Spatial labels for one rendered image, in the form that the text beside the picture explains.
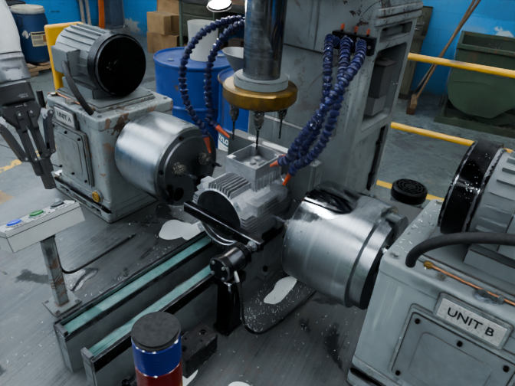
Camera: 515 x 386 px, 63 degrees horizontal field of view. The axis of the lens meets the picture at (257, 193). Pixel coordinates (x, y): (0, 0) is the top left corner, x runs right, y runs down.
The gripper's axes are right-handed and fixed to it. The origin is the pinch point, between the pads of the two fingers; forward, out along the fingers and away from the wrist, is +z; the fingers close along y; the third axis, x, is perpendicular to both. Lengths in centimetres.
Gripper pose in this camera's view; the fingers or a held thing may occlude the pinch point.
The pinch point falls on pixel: (45, 174)
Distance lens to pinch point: 108.0
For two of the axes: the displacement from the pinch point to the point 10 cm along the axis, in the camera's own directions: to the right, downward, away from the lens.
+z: 2.2, 9.3, 3.1
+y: 6.2, -3.7, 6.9
